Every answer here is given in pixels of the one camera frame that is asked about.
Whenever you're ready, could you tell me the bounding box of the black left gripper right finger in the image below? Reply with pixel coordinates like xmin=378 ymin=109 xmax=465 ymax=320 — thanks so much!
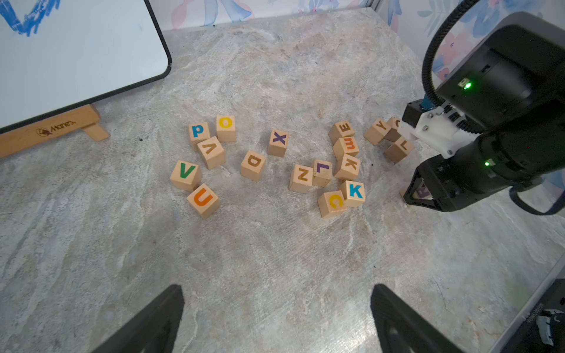
xmin=370 ymin=284 xmax=461 ymax=352

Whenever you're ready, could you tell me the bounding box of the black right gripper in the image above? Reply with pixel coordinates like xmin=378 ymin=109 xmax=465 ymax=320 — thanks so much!
xmin=403 ymin=155 xmax=468 ymax=212

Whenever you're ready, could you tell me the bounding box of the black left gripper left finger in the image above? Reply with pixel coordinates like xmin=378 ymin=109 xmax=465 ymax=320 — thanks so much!
xmin=94 ymin=285 xmax=185 ymax=352

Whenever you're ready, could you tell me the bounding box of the wooden block letter E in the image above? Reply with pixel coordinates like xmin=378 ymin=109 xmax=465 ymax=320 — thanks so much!
xmin=328 ymin=121 xmax=355 ymax=144

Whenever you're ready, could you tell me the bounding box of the wooden block letter D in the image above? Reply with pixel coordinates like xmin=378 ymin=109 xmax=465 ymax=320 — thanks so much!
xmin=241 ymin=150 xmax=267 ymax=182

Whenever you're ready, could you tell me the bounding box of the wooden block letter R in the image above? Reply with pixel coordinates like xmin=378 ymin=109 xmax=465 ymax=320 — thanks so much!
xmin=410 ymin=185 xmax=433 ymax=200

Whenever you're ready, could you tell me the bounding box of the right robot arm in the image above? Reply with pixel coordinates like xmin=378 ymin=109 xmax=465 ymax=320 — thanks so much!
xmin=399 ymin=12 xmax=564 ymax=214

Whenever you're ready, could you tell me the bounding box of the wooden block letter G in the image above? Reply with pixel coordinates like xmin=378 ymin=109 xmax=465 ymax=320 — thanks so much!
xmin=384 ymin=116 xmax=401 ymax=142

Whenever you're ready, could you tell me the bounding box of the wooden block letter Y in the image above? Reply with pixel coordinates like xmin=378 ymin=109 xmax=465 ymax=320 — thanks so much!
xmin=363 ymin=119 xmax=391 ymax=146

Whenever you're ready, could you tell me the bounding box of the wooden block letter C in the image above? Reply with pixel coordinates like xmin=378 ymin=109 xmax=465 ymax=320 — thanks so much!
xmin=318 ymin=191 xmax=347 ymax=219

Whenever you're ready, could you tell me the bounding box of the wooden block letter U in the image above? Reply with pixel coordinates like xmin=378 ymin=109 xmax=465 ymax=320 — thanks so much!
xmin=187 ymin=184 xmax=221 ymax=219

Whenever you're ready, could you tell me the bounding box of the wooden block letter Z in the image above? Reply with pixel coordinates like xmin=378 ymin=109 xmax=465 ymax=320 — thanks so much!
xmin=289 ymin=164 xmax=313 ymax=193

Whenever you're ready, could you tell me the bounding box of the wooden block letter X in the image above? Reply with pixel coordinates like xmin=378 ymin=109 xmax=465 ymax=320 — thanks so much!
xmin=268 ymin=129 xmax=289 ymax=157

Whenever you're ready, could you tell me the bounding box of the wooden block letter P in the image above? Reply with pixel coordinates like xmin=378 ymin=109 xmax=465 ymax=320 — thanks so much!
xmin=188 ymin=122 xmax=211 ymax=151

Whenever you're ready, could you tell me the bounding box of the wooden block letter O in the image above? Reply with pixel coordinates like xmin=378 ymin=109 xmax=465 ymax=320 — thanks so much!
xmin=216 ymin=116 xmax=237 ymax=143

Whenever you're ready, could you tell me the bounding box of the wooden block orange L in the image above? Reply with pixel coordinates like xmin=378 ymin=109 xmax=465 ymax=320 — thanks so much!
xmin=384 ymin=137 xmax=414 ymax=163

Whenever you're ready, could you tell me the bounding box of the wooden block blue K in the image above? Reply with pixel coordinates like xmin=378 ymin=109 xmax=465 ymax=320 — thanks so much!
xmin=339 ymin=180 xmax=366 ymax=207

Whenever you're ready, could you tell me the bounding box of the wooden block orange K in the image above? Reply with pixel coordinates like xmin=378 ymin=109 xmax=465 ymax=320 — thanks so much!
xmin=334 ymin=154 xmax=361 ymax=181

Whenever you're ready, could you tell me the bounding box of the wooden block purple L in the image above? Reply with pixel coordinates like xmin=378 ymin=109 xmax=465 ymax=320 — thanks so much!
xmin=313 ymin=159 xmax=333 ymax=188

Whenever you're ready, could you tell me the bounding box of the wooden block green V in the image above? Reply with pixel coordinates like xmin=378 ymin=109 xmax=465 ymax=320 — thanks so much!
xmin=170 ymin=160 xmax=202 ymax=192

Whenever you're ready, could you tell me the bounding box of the wooden block orange V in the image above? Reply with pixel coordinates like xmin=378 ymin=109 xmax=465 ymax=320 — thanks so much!
xmin=197 ymin=136 xmax=227 ymax=170

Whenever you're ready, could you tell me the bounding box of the wooden board stand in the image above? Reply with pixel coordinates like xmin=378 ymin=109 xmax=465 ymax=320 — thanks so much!
xmin=1 ymin=104 xmax=110 ymax=157

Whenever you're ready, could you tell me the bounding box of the white dry-erase board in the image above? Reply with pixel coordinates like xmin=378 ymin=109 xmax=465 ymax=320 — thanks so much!
xmin=1 ymin=0 xmax=172 ymax=132

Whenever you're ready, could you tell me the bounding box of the black corrugated cable hose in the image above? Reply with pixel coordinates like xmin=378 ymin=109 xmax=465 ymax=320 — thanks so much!
xmin=421 ymin=0 xmax=486 ymax=135

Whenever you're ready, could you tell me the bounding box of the right aluminium corner post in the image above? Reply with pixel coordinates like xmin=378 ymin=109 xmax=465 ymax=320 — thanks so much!
xmin=371 ymin=0 xmax=383 ymax=12

